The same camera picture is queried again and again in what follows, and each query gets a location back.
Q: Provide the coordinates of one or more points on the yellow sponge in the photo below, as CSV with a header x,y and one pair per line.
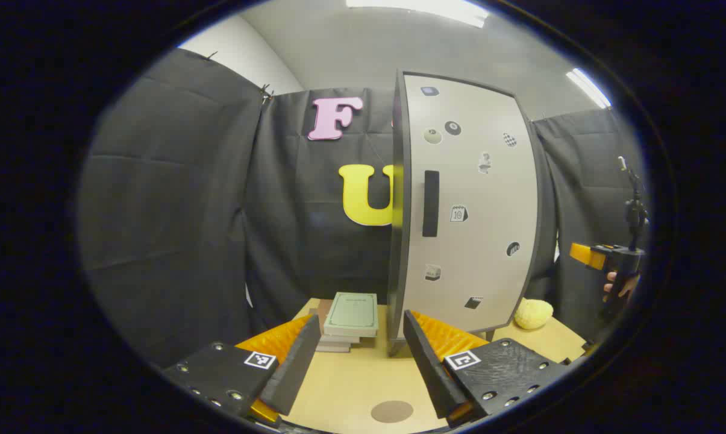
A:
x,y
532,314

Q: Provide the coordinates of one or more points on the green hardcover book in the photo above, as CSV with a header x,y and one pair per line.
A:
x,y
352,313

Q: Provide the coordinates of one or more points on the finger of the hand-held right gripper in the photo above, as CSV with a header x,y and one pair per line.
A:
x,y
585,254

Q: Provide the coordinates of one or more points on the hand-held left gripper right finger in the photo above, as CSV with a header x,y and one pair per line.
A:
x,y
429,367

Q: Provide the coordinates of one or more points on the ceiling light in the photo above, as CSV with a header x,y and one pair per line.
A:
x,y
588,88
423,8

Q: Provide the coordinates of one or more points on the black backdrop cloth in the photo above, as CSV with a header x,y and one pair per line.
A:
x,y
176,211

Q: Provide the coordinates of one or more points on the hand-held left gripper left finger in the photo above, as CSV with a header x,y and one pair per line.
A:
x,y
293,367

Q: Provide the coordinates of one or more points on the light grey cabinet door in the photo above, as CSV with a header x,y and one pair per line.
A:
x,y
489,241

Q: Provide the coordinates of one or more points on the dark grey cabinet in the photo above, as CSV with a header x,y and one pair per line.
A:
x,y
397,241

